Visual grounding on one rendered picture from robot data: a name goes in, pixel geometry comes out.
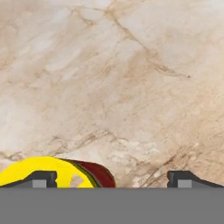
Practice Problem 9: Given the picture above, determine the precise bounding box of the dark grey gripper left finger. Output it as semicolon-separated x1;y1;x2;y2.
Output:
0;170;58;189

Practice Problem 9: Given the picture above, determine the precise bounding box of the yellow and red bowl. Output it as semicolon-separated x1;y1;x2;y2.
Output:
0;156;116;189

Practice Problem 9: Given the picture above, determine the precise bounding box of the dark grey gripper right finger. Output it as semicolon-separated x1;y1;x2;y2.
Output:
166;170;224;189

